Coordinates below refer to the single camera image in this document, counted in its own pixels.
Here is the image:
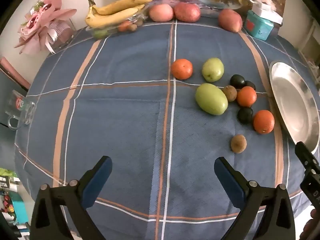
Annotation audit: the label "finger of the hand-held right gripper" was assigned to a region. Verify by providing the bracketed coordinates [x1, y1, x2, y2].
[295, 141, 320, 175]

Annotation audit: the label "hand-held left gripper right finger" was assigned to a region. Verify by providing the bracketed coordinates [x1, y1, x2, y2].
[214, 157, 296, 240]

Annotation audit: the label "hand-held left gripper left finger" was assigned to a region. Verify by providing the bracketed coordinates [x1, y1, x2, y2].
[30, 156, 112, 240]

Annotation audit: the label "orange tangerine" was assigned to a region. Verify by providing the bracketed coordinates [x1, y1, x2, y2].
[237, 86, 257, 107]
[171, 59, 193, 80]
[253, 110, 275, 134]

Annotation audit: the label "silver metal plate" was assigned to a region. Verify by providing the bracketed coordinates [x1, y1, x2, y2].
[269, 61, 320, 155]

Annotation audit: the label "large green mango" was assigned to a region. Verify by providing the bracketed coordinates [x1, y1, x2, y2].
[195, 83, 229, 116]

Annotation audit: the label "person's right hand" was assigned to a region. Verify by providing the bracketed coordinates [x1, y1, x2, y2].
[299, 208, 320, 240]

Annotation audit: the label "blue plaid tablecloth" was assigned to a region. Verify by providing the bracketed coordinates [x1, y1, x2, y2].
[14, 17, 320, 240]

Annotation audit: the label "teal container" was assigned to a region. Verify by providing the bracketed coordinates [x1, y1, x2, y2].
[12, 200, 28, 225]

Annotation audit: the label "clear glass mug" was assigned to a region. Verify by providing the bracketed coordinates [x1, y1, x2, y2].
[5, 90, 37, 130]

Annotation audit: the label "white shelf unit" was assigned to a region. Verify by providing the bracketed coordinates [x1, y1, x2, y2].
[297, 15, 320, 68]

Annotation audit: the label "small green mango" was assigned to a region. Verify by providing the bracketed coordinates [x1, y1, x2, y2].
[202, 57, 225, 82]

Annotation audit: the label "teal box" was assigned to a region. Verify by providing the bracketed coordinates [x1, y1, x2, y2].
[246, 10, 273, 41]

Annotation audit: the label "brown wooden furniture edge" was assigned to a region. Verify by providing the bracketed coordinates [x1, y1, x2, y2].
[0, 57, 31, 91]

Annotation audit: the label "white desk lamp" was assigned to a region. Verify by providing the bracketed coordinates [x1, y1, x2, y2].
[246, 0, 283, 24]

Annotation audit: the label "small orange fruit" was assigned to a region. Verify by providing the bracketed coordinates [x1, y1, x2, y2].
[118, 21, 132, 32]

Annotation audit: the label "yellow banana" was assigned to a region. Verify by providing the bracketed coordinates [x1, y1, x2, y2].
[92, 0, 153, 15]
[86, 0, 139, 28]
[124, 4, 145, 12]

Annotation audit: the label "pink flower bouquet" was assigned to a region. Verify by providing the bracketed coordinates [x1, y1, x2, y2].
[14, 0, 78, 55]

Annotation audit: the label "clear plastic tray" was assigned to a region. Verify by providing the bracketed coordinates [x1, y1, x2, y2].
[86, 5, 151, 39]

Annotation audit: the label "dark red apple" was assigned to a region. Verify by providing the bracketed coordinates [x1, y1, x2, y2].
[174, 3, 201, 22]

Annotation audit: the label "pale red apple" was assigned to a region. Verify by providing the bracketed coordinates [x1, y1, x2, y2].
[149, 4, 174, 22]

